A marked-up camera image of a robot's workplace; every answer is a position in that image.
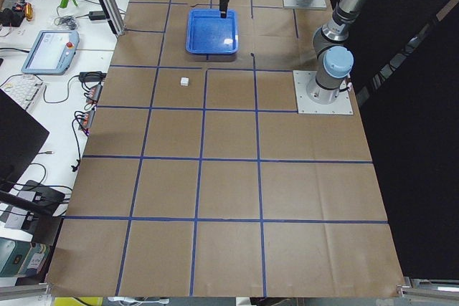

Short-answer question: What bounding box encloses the black power adapter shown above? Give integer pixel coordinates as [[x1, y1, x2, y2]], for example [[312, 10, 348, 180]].
[[87, 11, 107, 21]]

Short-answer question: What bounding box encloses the black monitor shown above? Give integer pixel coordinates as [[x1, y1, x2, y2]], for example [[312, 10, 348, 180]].
[[0, 89, 66, 218]]

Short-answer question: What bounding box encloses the white keyboard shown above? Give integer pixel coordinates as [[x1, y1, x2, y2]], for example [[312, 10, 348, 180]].
[[1, 75, 45, 113]]

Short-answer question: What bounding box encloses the teach pendant tablet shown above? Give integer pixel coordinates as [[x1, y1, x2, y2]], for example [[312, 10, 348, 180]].
[[21, 30, 80, 75]]

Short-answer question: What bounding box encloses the blue plastic tray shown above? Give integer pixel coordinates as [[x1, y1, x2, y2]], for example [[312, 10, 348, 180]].
[[186, 9, 239, 54]]

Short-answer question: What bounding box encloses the white block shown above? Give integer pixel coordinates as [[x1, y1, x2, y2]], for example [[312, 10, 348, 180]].
[[180, 77, 189, 87]]

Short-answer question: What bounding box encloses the brown paper table cover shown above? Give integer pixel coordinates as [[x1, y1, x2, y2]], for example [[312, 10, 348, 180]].
[[47, 0, 403, 297]]

